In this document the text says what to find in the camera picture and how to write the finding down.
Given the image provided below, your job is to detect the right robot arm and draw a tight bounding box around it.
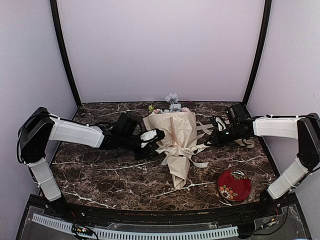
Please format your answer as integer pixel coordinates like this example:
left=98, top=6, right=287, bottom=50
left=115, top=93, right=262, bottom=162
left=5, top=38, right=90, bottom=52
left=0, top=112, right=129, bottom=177
left=206, top=103, right=320, bottom=217

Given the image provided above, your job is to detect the black front table rail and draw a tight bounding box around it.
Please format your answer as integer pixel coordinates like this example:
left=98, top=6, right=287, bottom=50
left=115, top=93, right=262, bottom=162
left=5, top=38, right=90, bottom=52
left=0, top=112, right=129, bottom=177
left=29, top=194, right=298, bottom=227

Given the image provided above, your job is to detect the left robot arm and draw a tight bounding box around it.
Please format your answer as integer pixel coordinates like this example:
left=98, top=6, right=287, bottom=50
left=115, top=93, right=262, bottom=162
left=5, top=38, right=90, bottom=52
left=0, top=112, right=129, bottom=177
left=16, top=107, right=165, bottom=218

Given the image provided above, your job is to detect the left black frame post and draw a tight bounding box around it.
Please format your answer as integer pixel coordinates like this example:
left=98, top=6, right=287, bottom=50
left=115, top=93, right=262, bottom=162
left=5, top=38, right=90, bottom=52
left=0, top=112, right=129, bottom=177
left=49, top=0, right=82, bottom=108

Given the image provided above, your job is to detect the red floral plate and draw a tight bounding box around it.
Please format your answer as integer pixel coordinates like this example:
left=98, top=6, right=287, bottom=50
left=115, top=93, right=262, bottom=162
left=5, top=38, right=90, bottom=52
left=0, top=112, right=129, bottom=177
left=217, top=169, right=252, bottom=202

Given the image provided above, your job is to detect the white slotted cable duct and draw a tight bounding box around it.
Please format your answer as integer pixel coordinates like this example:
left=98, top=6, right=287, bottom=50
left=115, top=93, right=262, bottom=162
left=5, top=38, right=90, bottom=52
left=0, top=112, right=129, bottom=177
left=31, top=213, right=239, bottom=240

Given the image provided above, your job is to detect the blue fake flower stem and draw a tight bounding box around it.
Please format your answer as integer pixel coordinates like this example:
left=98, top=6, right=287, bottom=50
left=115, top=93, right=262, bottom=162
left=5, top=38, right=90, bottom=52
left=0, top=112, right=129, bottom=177
left=164, top=93, right=182, bottom=112

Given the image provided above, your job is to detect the black frame post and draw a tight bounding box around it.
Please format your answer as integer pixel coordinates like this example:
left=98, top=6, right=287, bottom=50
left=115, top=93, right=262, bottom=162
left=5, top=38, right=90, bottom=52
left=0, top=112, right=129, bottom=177
left=49, top=0, right=82, bottom=108
left=242, top=0, right=272, bottom=107

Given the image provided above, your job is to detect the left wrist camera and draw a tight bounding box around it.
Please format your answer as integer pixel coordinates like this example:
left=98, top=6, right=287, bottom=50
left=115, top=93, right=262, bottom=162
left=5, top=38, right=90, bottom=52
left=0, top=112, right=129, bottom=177
left=139, top=128, right=165, bottom=148

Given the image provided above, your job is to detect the white printed ribbon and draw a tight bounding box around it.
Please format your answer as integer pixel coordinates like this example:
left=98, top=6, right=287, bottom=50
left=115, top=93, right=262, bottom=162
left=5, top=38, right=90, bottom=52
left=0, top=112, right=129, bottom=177
left=156, top=119, right=255, bottom=170

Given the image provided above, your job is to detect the right black frame post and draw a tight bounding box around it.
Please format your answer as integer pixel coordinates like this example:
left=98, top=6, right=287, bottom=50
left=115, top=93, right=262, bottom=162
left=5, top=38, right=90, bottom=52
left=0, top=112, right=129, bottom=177
left=242, top=0, right=272, bottom=107

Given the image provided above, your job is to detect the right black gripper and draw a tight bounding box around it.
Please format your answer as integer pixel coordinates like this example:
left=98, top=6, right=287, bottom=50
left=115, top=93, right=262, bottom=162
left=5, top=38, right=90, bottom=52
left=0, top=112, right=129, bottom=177
left=204, top=124, right=245, bottom=148

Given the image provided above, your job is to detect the beige wrapping paper sheet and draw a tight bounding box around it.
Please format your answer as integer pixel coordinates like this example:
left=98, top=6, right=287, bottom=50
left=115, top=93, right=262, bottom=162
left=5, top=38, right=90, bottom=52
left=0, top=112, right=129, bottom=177
left=143, top=112, right=197, bottom=190

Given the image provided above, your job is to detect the pink fake rose stem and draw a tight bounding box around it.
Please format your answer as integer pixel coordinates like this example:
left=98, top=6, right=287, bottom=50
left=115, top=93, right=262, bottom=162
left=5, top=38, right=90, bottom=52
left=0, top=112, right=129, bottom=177
left=181, top=107, right=191, bottom=113

